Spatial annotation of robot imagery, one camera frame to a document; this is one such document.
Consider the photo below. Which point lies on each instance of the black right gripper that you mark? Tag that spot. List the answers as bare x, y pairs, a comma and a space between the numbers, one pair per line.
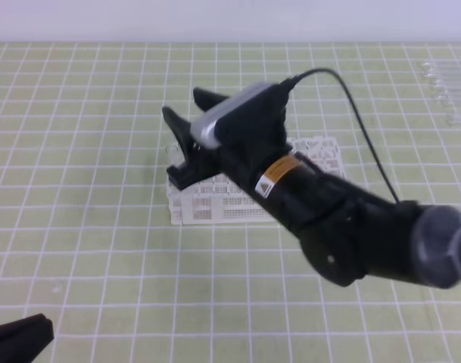
201, 163

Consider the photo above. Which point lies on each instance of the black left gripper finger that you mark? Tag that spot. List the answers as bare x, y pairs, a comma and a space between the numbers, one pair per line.
23, 340

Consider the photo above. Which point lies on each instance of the white plastic test tube rack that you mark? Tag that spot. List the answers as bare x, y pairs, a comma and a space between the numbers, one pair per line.
218, 200

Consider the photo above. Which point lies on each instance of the glass test tube back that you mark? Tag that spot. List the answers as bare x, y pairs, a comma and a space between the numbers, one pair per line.
442, 67

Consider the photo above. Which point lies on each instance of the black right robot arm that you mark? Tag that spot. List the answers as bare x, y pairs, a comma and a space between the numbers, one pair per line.
345, 232

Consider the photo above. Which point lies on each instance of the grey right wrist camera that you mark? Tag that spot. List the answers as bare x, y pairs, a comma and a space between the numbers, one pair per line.
242, 111

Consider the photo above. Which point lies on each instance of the glass test tube front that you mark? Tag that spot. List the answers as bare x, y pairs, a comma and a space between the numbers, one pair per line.
454, 119

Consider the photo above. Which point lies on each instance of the glass test tube in rack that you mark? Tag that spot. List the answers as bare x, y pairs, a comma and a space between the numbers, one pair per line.
174, 154

